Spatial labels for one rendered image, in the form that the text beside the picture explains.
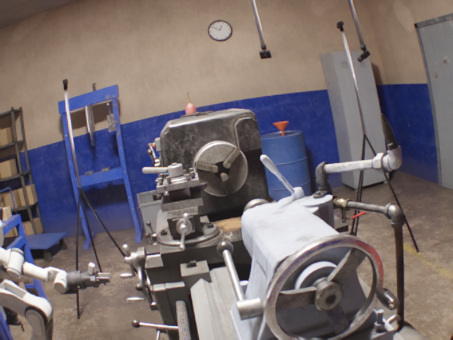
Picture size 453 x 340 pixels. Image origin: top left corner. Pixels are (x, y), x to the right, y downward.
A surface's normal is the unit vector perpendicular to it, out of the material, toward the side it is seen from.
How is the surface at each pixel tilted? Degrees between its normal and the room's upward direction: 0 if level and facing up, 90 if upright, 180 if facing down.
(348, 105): 90
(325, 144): 90
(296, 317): 90
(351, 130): 90
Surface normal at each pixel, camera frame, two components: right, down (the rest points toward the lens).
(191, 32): 0.13, 0.14
